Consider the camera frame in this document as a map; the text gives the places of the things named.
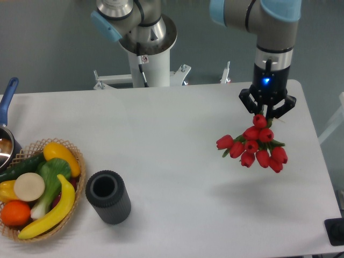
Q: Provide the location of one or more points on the yellow bell pepper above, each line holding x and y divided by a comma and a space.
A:
7, 191

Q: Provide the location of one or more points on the red fruit in basket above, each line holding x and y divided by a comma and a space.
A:
74, 182

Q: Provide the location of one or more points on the dark grey ribbed vase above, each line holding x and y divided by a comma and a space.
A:
107, 194

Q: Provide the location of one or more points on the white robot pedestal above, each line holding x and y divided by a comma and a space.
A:
146, 71

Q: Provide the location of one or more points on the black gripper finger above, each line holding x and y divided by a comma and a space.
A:
247, 101
289, 103

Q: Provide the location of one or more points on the orange fruit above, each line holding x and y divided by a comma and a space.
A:
15, 213

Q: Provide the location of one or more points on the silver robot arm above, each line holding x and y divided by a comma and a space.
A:
148, 35

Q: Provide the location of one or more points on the white frame at right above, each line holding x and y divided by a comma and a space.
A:
333, 123

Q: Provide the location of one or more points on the yellow banana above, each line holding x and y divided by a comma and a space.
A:
54, 216

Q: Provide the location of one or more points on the beige round disc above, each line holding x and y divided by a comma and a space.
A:
29, 187

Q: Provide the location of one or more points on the red tulip bouquet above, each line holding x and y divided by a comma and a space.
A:
257, 143

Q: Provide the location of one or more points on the green bok choy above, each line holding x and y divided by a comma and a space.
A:
49, 171

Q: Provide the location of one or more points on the black device at table edge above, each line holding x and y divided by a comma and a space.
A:
334, 229

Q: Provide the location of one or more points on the green cucumber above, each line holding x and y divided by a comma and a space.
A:
29, 165

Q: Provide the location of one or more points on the woven wicker basket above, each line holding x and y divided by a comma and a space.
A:
29, 151

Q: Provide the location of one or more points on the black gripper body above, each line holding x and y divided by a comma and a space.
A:
269, 88

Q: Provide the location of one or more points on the blue handled saucepan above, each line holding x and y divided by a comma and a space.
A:
9, 145

